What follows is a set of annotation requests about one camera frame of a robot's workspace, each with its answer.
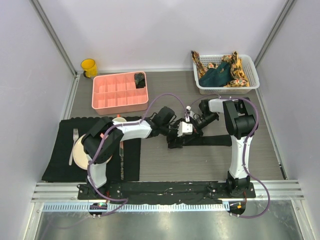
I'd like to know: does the black tie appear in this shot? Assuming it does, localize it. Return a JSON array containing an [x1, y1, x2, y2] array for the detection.
[[167, 135, 232, 149]]

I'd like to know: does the orange floral tie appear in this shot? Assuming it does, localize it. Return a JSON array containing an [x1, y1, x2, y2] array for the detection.
[[191, 50, 218, 79]]

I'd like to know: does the dark teal tie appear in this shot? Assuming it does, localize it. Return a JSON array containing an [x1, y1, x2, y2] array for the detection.
[[198, 61, 232, 88]]

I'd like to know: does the silver fork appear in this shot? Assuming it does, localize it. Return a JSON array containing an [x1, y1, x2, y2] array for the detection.
[[68, 128, 79, 166]]

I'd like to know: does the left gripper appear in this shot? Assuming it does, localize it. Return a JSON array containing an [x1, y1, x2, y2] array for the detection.
[[160, 119, 185, 149]]

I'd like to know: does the slotted cable duct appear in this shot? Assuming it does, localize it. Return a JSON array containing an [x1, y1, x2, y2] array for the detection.
[[42, 201, 230, 213]]

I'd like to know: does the black placemat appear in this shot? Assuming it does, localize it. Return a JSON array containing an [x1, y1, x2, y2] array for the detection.
[[41, 117, 141, 183]]

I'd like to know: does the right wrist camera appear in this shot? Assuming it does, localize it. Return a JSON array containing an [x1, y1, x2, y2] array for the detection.
[[186, 105, 197, 121]]

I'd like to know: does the rolled dark tie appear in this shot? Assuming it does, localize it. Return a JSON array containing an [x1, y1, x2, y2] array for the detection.
[[134, 72, 146, 89]]

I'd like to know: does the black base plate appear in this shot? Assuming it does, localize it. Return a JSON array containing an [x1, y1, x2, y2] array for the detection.
[[77, 180, 257, 206]]

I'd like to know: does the yellow floral tie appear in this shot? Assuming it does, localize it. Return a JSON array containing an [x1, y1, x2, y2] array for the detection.
[[221, 51, 250, 88]]

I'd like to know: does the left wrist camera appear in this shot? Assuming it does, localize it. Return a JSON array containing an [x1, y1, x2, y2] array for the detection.
[[177, 121, 193, 137]]

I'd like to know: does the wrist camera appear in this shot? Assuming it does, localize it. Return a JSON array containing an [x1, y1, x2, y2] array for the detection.
[[177, 121, 193, 137], [186, 105, 197, 121]]

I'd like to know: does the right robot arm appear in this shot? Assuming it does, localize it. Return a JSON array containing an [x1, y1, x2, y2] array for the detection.
[[197, 97, 259, 198]]

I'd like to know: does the orange mug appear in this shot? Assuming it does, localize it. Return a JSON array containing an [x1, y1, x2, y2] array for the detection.
[[112, 114, 127, 123]]

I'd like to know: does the pink divided organizer box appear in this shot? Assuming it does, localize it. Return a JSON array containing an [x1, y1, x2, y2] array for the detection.
[[91, 71, 149, 116]]

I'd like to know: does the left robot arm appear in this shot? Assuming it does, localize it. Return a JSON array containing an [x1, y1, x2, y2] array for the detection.
[[81, 106, 194, 200]]

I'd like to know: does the pink cream plate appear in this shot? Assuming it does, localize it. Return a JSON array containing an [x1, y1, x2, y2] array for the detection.
[[72, 136, 113, 170]]

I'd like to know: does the yellow cup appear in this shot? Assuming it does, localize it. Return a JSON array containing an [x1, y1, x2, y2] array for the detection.
[[80, 58, 98, 78]]

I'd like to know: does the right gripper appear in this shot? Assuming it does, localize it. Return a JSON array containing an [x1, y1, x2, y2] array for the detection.
[[185, 113, 218, 144]]

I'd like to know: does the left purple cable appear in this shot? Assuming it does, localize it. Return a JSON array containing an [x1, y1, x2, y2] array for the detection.
[[84, 93, 190, 218]]

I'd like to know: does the silver knife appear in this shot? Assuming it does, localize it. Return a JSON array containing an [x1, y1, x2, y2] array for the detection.
[[119, 141, 124, 180]]

